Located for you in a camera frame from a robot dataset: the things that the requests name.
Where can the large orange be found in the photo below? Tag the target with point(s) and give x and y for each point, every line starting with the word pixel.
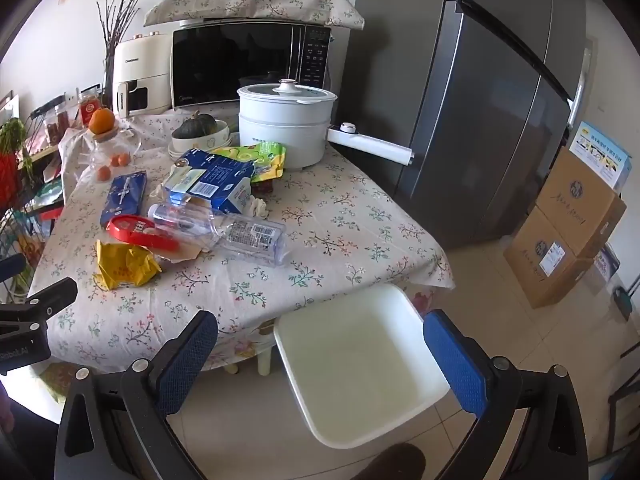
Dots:
pixel 101 120

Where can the white plastic bin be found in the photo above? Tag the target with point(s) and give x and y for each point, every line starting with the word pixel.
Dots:
pixel 350 360

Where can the green snack bag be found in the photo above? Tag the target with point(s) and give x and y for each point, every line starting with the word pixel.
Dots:
pixel 260 157

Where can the small orange fruit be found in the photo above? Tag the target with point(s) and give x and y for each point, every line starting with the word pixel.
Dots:
pixel 125 158
pixel 116 160
pixel 103 173

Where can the floral cloth cover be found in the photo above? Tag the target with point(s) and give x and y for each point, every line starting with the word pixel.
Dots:
pixel 250 0

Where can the red label jar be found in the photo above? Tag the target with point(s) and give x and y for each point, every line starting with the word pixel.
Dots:
pixel 89 107

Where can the dark green pumpkin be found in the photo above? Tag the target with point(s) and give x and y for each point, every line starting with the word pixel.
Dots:
pixel 195 127

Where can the small crumpled white tissue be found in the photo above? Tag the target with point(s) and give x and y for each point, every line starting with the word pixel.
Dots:
pixel 258 206

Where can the white flower print bowl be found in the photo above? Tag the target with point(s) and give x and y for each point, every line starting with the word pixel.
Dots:
pixel 220 137

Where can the blue and white box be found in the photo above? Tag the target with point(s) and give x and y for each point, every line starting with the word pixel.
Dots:
pixel 600 155

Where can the floral tablecloth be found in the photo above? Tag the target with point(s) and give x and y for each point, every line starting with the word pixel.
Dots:
pixel 325 240

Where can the red spice jar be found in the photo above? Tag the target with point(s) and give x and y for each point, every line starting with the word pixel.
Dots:
pixel 57 125

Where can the clear plastic bottle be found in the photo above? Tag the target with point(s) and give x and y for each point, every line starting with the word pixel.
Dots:
pixel 240 235

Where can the black chair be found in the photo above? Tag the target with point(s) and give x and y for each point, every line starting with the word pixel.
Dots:
pixel 625 375

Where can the grey refrigerator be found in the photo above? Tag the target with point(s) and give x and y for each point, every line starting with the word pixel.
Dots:
pixel 475 110

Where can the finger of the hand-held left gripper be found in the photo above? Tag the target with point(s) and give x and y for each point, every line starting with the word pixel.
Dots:
pixel 45 300
pixel 10 267

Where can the white electric pot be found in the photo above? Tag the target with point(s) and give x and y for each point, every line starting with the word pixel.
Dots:
pixel 280 130

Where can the dried branches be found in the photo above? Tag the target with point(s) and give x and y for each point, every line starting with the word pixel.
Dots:
pixel 117 20

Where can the white table leg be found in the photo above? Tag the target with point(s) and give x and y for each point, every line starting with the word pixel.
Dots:
pixel 265 360

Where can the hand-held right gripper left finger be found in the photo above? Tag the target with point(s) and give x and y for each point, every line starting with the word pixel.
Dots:
pixel 189 360

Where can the blue flat packet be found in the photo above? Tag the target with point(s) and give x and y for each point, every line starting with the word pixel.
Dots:
pixel 125 197

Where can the cardboard box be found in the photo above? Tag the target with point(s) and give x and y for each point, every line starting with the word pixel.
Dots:
pixel 545 265
pixel 575 210

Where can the cream air fryer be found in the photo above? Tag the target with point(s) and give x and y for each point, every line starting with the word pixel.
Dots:
pixel 142 60

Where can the crumpled yellow wrapper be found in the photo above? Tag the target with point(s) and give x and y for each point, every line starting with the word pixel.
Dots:
pixel 125 265

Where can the black microwave oven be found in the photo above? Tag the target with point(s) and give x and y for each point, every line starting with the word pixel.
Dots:
pixel 240 55

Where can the white dish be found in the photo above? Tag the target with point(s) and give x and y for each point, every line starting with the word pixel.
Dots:
pixel 230 146

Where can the blue milk carton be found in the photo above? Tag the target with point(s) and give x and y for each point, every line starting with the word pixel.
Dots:
pixel 215 175

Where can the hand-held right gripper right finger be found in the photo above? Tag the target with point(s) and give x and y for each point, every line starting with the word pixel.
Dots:
pixel 455 365

